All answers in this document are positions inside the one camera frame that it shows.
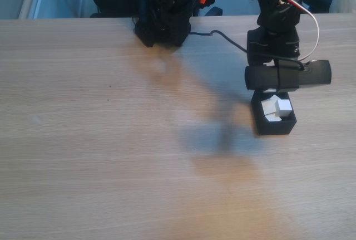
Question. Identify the black open box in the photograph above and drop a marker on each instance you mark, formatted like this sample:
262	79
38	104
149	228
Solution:
278	128

